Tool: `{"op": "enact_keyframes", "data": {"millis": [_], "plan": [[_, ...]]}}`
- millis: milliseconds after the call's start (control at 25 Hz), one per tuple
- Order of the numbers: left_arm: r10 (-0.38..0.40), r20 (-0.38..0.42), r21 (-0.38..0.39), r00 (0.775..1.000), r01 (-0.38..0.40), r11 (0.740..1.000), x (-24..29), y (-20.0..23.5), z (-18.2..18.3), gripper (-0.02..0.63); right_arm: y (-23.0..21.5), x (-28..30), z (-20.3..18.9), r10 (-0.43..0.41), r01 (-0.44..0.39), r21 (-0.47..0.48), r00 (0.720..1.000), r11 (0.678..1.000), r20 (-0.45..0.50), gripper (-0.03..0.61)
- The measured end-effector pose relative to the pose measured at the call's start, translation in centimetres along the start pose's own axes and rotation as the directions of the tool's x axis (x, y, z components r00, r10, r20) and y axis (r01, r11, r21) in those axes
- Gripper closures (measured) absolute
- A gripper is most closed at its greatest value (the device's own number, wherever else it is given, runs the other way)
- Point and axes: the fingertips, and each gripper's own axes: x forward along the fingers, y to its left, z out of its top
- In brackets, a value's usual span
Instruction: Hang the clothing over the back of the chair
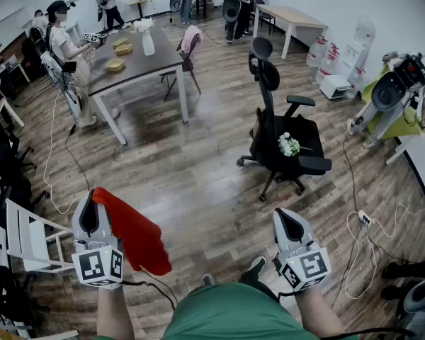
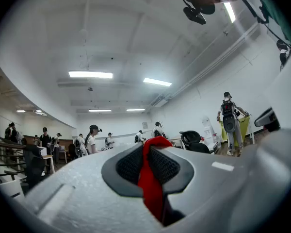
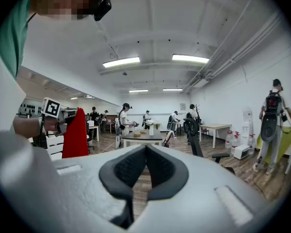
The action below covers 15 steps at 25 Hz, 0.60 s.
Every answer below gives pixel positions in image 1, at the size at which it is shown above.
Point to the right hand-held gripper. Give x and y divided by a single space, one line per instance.
313 264

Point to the small round table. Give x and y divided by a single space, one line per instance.
139 1

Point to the white folding chair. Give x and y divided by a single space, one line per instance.
25 232

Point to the white flower bouquet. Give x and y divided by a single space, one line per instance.
288 145

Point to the dark wooden table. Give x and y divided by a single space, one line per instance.
138 66

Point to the black mesh office chair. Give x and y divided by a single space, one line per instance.
306 133

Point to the yellow basket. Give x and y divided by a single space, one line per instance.
119 42
123 50
115 65

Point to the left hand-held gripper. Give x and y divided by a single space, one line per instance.
92 266

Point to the person's left shoe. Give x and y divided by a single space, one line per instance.
208 280

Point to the clear water bottle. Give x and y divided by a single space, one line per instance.
316 53
329 62
356 81

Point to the dark side chair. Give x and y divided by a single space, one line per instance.
187 64
263 9

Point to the person's shoe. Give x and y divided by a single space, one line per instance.
254 267
208 280

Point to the white box appliance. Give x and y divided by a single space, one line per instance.
334 86

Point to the white water dispenser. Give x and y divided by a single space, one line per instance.
357 48

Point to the person's left forearm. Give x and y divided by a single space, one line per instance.
113 317

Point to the grey shell backpack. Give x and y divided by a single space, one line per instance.
419 296

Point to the person's right forearm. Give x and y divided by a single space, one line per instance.
318 317

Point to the person's right shoe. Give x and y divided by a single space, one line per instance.
254 267

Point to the white vase with flowers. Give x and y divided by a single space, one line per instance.
148 44

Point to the white power strip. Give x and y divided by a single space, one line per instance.
364 217

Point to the person's green shirt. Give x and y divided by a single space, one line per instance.
233 314

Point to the black swivel chair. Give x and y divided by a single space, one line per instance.
17 193
0 147

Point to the light wooden table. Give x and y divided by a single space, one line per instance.
290 14

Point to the red clothes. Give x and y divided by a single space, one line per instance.
138 232

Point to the green-covered table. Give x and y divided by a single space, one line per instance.
393 126

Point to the pink garment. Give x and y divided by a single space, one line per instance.
190 37

